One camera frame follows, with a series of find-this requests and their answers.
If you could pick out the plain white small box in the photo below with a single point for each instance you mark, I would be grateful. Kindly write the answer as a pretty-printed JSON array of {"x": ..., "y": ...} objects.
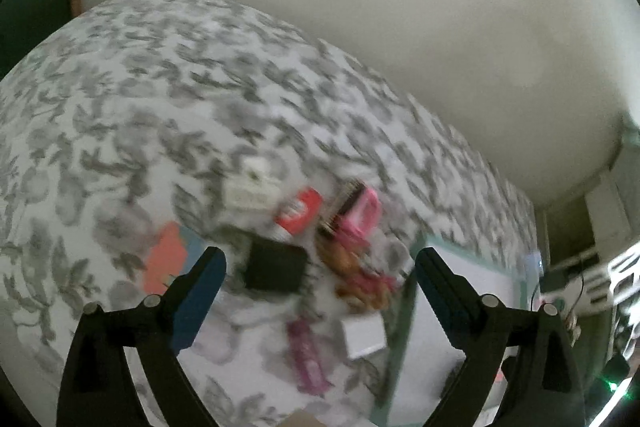
[{"x": 362, "y": 337}]

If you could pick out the red squeeze tube white cap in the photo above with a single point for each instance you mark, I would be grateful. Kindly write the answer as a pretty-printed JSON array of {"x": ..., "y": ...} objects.
[{"x": 300, "y": 209}]

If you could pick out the magenta slim tube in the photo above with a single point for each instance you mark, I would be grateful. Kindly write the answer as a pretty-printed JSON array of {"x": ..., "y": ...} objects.
[{"x": 307, "y": 357}]

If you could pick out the orange card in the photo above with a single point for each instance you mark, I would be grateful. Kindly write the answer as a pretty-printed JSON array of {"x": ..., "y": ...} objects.
[{"x": 167, "y": 259}]

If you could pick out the white power adapter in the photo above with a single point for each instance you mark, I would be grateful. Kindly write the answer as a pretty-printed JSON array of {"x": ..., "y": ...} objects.
[{"x": 532, "y": 263}]

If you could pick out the light blue card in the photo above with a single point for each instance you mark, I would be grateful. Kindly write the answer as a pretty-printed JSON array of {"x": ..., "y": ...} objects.
[{"x": 191, "y": 244}]

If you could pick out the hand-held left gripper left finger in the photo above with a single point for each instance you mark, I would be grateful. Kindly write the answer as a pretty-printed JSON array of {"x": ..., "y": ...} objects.
[{"x": 202, "y": 292}]

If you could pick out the grey floral bed blanket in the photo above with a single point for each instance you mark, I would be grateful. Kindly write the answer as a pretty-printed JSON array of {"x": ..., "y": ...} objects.
[{"x": 150, "y": 107}]

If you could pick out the brown and red snack packets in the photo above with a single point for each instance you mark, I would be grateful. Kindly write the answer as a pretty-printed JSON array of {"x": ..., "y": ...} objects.
[{"x": 345, "y": 264}]

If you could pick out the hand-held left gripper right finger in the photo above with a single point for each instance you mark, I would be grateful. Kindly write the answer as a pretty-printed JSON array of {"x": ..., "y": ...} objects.
[{"x": 431, "y": 282}]

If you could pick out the teal rimmed white storage box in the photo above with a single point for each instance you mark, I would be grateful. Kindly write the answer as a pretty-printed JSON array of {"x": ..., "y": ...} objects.
[{"x": 492, "y": 272}]

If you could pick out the pink brush black bristles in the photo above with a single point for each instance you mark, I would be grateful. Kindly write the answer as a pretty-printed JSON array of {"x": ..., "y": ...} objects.
[{"x": 362, "y": 213}]

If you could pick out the gold black patterned box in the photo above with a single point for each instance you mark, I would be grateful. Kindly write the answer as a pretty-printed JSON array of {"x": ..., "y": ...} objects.
[{"x": 342, "y": 204}]

